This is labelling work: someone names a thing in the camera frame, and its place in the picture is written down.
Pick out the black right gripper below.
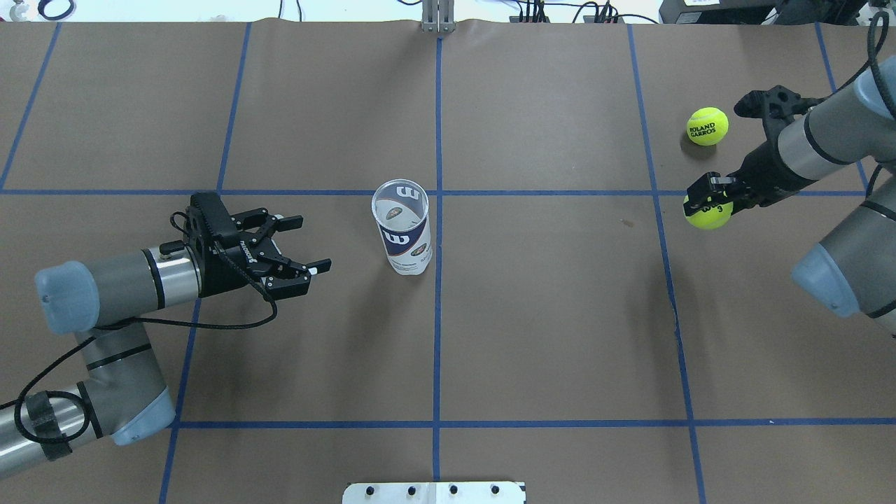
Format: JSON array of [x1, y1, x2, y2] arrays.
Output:
[[682, 147, 813, 216]]

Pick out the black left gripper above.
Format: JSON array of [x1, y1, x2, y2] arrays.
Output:
[[196, 208, 333, 301]]

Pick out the Wilson tennis ball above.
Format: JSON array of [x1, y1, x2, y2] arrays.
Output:
[[685, 203, 734, 230]]

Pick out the Roland Garros tennis ball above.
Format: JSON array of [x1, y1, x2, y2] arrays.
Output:
[[685, 106, 729, 146]]

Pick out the white blue tennis ball can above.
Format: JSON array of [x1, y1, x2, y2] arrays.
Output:
[[371, 178, 434, 277]]

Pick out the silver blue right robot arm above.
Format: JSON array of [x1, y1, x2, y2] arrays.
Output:
[[681, 57, 894, 334]]

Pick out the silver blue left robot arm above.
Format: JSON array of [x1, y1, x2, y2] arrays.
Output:
[[2, 192, 332, 478]]

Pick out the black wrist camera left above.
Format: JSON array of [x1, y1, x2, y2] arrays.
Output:
[[183, 192, 240, 263]]

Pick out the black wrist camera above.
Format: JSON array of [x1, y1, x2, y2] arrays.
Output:
[[734, 85, 826, 141], [183, 192, 240, 263]]

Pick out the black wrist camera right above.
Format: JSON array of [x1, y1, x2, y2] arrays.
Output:
[[734, 85, 826, 141]]

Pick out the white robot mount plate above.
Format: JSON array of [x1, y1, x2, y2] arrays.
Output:
[[342, 481, 528, 503]]

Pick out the aluminium frame post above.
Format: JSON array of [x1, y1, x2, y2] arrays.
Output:
[[420, 0, 456, 34]]

